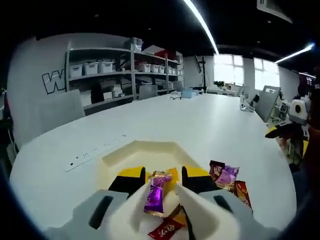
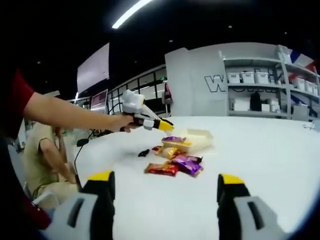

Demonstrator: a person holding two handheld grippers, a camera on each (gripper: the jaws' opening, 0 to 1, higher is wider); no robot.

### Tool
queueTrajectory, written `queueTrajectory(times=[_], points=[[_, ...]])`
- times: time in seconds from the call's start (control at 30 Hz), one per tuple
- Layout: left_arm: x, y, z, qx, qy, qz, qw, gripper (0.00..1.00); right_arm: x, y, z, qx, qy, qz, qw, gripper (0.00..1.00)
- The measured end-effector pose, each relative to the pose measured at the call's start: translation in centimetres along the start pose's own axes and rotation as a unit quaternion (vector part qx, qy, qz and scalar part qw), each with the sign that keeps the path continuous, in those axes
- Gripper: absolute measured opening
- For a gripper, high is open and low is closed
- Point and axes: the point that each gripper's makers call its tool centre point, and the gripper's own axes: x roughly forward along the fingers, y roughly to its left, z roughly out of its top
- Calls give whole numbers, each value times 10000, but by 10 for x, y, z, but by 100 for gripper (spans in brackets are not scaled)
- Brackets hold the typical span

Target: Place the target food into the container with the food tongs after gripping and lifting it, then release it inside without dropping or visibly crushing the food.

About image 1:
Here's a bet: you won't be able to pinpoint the light blue pouch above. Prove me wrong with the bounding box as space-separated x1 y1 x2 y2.
181 88 199 100

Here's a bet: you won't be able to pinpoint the small white desk device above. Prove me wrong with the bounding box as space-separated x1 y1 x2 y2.
239 94 256 113

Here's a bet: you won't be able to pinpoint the black tripod stand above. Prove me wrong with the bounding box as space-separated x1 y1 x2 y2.
194 56 210 94

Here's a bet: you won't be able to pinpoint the white power strip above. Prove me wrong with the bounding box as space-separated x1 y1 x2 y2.
65 134 128 173

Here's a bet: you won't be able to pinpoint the outlined letter wall sign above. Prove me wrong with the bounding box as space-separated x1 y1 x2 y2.
41 72 66 95

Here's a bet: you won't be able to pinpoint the cream hexagonal container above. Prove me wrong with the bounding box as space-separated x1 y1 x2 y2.
96 140 215 226

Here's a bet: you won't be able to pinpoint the black bag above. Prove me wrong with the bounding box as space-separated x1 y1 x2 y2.
91 83 103 103

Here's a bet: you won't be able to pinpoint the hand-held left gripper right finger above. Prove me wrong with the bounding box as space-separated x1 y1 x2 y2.
181 164 278 240

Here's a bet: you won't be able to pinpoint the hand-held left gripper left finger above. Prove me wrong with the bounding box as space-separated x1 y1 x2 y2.
42 165 146 240

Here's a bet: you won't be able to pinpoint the purple snack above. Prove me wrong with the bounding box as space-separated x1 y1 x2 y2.
143 174 173 218

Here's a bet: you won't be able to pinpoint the grey metal shelf rack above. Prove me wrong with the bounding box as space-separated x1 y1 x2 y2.
65 37 185 109

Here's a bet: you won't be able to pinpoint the white food tongs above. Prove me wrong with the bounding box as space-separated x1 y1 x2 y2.
106 183 237 240

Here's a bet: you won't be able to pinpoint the pile of snack packets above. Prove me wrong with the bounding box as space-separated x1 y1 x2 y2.
146 160 253 239

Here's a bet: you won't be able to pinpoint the row of white storage bins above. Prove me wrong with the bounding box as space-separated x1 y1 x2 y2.
69 58 185 78

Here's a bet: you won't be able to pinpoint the ceiling light strip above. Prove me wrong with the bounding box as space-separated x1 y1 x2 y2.
183 0 221 55
274 42 316 64

